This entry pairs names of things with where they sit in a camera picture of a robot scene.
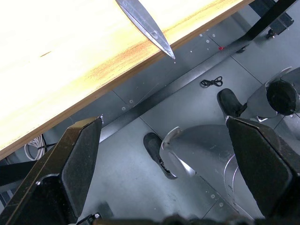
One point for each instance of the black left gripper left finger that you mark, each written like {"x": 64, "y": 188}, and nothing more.
{"x": 47, "y": 178}

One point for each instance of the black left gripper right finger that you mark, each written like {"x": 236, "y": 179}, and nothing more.
{"x": 264, "y": 164}

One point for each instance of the silver robot right leg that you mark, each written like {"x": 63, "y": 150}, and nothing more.
{"x": 276, "y": 93}

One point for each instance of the black robot right foot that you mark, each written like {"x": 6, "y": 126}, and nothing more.
{"x": 228, "y": 100}

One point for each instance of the black robot foot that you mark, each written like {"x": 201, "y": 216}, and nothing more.
{"x": 228, "y": 100}
{"x": 153, "y": 150}

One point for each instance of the black robot left foot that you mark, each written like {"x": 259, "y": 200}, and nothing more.
{"x": 153, "y": 150}

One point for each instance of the black box on casters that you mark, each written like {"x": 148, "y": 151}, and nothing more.
{"x": 281, "y": 24}

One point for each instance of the black table leg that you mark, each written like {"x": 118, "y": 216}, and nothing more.
{"x": 267, "y": 18}

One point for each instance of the silver pointed metal blade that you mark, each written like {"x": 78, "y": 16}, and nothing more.
{"x": 150, "y": 28}

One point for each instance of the black table frame bar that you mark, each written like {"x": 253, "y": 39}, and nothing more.
{"x": 16, "y": 171}

